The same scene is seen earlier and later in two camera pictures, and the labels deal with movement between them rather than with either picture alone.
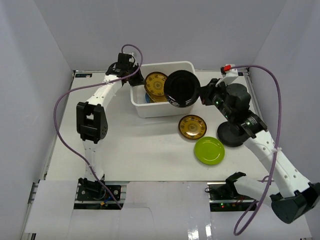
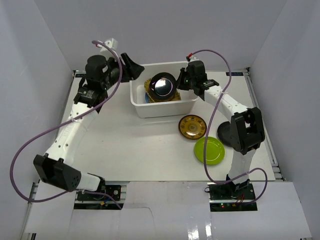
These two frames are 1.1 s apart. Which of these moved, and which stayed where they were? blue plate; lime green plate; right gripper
Moved: right gripper
Stayed: lime green plate; blue plate
